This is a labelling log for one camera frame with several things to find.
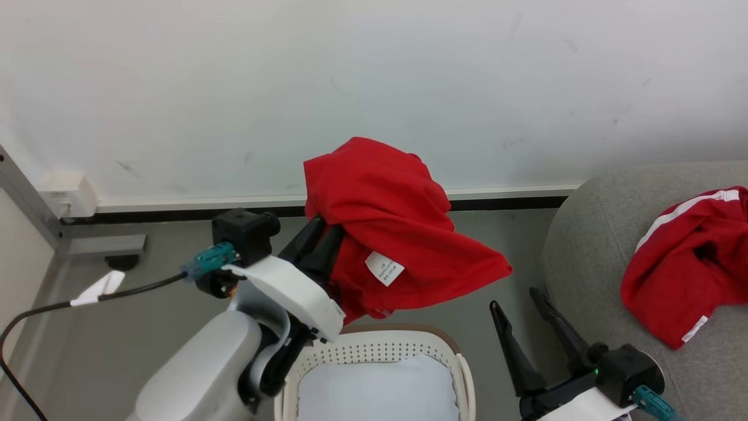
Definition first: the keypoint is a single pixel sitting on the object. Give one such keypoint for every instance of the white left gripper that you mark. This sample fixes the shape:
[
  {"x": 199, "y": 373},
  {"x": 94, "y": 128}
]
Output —
[{"x": 292, "y": 289}]

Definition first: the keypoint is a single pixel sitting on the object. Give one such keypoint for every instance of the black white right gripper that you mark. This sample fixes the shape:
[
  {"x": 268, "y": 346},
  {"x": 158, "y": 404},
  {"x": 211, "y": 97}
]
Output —
[{"x": 561, "y": 403}]

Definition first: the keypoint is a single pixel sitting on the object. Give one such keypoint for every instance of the plain red shirt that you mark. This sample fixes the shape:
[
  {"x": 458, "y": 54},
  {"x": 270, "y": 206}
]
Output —
[{"x": 385, "y": 222}]

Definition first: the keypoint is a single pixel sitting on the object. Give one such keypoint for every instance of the red garment with white stripes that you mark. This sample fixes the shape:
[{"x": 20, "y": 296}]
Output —
[{"x": 678, "y": 275}]

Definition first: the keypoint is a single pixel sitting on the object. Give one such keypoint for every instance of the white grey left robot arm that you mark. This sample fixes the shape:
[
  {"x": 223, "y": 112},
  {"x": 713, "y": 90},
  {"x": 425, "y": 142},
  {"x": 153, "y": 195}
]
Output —
[{"x": 198, "y": 374}]

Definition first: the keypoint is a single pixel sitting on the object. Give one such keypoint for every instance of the cream perforated laundry basket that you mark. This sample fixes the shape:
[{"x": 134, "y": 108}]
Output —
[{"x": 380, "y": 345}]

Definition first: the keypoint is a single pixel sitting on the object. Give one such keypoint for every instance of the grey fabric sofa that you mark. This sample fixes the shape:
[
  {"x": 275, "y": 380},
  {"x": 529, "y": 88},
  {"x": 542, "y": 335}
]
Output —
[{"x": 590, "y": 245}]

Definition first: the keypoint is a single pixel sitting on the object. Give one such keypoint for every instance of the black baseboard strip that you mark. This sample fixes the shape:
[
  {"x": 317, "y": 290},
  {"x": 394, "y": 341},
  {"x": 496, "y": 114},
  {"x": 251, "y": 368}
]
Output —
[{"x": 497, "y": 203}]

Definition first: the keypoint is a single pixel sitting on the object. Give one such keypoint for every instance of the black round foot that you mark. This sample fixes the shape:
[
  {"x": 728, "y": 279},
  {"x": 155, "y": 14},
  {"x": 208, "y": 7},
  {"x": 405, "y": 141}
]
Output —
[{"x": 123, "y": 261}]

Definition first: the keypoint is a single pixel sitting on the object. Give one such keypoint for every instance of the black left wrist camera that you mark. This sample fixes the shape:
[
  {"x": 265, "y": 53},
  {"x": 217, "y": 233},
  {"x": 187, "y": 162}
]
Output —
[{"x": 245, "y": 231}]

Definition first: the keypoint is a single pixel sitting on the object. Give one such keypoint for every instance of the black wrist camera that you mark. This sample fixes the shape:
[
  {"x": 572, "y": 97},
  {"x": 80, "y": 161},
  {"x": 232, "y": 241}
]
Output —
[
  {"x": 245, "y": 231},
  {"x": 628, "y": 368}
]

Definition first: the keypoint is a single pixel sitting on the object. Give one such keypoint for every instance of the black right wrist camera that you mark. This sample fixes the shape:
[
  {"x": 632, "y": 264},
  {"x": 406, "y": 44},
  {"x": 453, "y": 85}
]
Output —
[{"x": 628, "y": 368}]

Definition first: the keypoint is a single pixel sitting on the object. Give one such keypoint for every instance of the white wall socket box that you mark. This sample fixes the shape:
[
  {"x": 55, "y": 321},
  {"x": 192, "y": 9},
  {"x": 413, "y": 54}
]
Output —
[{"x": 70, "y": 193}]

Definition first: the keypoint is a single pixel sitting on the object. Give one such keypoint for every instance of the grey metal frame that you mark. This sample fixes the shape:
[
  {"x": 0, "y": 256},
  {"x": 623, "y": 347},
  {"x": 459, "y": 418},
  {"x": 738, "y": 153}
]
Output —
[{"x": 35, "y": 204}]

